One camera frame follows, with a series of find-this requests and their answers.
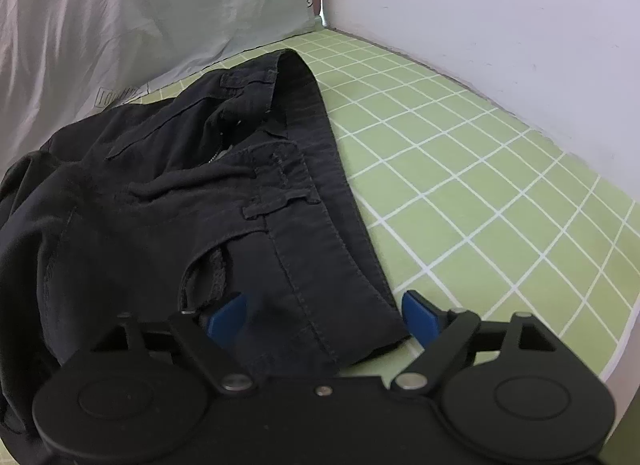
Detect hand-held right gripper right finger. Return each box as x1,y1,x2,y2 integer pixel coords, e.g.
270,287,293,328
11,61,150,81
392,290,561,391

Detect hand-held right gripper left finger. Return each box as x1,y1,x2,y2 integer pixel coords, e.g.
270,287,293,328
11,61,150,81
90,291,253,393

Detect black pants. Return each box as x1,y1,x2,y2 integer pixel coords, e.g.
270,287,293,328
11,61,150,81
0,48,408,428

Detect green checked bedsheet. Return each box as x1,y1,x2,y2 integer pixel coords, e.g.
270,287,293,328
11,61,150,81
135,28,640,382

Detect grey carrot-print quilt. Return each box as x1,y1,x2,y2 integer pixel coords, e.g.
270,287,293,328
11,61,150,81
0,0,326,166

